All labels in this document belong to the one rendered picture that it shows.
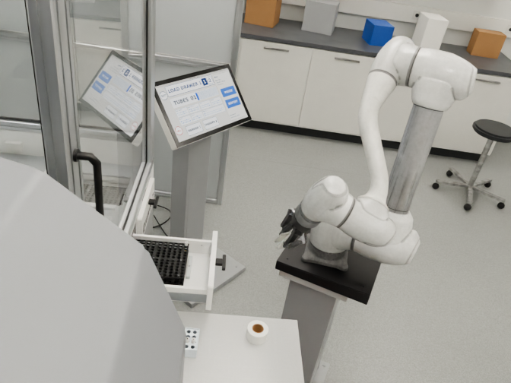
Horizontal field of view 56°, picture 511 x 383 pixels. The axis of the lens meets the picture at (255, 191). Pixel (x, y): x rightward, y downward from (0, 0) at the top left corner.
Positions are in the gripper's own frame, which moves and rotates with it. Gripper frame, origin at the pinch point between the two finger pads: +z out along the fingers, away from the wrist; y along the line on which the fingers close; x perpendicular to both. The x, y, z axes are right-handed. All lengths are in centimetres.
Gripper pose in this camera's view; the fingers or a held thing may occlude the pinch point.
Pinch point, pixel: (282, 241)
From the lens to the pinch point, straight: 171.5
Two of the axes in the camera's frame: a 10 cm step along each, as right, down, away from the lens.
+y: -2.7, -8.8, 3.9
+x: -9.0, 0.9, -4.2
